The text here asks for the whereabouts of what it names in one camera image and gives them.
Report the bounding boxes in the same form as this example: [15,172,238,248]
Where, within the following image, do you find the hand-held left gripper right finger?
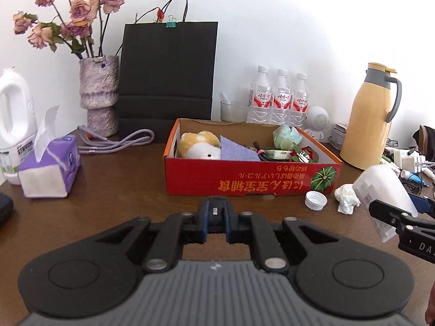
[224,201,337,274]

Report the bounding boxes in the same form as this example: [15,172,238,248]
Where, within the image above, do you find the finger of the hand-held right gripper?
[409,193,435,218]
[369,199,420,227]

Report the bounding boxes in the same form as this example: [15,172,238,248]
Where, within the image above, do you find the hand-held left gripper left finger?
[92,199,209,272]

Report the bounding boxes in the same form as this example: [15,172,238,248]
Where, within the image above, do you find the white plastic bottle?
[353,164,418,243]

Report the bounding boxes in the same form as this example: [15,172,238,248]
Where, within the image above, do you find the red cardboard box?
[164,118,344,198]

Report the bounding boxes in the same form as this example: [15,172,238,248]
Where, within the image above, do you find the purple woven cloth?
[219,135,262,162]

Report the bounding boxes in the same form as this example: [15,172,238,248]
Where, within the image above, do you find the red green snack wrapper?
[290,145,322,164]

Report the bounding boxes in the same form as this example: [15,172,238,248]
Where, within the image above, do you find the white green plastic bag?
[272,124,303,150]

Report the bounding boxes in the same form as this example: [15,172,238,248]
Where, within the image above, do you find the person's right forearm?
[426,285,435,325]

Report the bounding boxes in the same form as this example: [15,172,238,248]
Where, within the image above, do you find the crumpled white tissue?
[334,183,361,215]

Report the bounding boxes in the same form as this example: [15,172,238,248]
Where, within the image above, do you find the white power strip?
[392,148,430,174]

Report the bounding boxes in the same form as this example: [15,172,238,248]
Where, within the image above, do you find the dark brown bag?
[413,124,435,160]

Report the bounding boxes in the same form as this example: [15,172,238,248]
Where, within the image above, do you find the eyeglasses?
[386,138,417,148]

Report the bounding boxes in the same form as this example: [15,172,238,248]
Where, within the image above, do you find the yellow and white plush toy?
[178,131,221,160]

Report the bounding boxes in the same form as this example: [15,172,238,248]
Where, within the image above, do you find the white bottle cap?
[305,191,328,210]

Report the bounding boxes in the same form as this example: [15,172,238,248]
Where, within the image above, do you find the green wet wipes packet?
[263,148,293,161]

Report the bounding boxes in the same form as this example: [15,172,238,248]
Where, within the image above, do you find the yellow thermos jug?
[340,62,402,170]

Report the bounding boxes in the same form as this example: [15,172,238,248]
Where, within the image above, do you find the small grey card box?
[328,122,349,150]

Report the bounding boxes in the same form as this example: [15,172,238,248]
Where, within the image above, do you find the clear drinking glass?
[220,100,250,123]

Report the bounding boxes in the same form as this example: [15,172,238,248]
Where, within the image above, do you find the white robot-shaped speaker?
[302,105,330,140]

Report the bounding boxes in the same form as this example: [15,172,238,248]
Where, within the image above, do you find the water bottle with red label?
[246,65,274,124]
[270,68,293,126]
[289,72,309,128]

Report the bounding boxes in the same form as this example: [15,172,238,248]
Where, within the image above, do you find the black paper bag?
[116,0,219,143]

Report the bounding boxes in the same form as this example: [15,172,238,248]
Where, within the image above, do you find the purple tissue pack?
[18,105,81,198]

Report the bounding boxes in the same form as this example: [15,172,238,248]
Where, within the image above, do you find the mottled purple vase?
[79,55,120,137]

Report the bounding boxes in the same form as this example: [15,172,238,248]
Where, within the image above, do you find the black case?
[0,193,15,229]

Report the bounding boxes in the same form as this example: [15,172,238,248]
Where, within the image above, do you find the white detergent bottle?
[0,67,38,186]

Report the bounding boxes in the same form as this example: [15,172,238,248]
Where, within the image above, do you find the dried pink roses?
[13,0,165,60]

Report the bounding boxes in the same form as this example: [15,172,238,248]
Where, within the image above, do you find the blue cable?
[399,170,430,187]

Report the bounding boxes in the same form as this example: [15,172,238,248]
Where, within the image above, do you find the black cable with pink tie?
[251,141,270,161]

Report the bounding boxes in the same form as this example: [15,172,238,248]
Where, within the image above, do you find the grey lanyard cord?
[77,124,155,153]

